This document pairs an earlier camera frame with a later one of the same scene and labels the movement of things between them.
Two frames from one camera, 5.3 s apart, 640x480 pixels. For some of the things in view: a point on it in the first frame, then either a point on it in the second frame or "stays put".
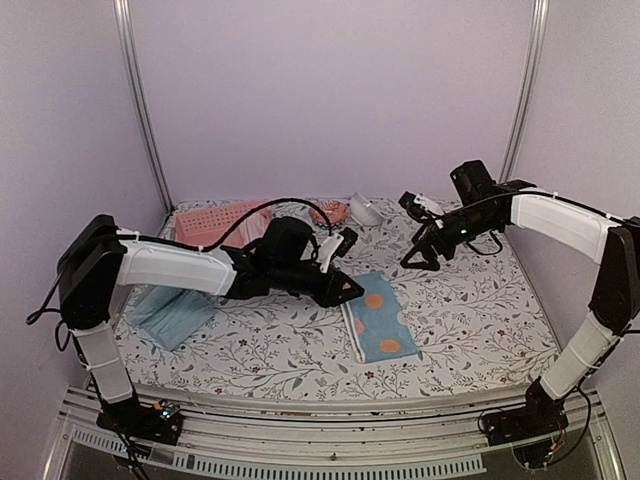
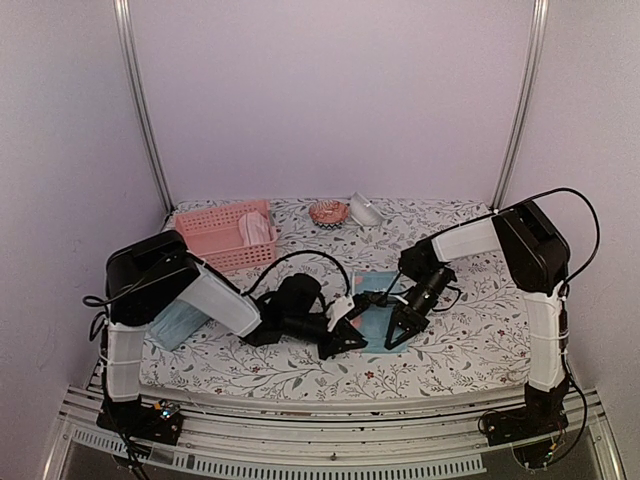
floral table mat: [474, 319] stays put
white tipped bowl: [363, 213] stays put
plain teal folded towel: [170, 314] stays put
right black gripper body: [476, 227] → [434, 281]
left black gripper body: [288, 278] → [296, 326]
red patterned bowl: [336, 211] stays put
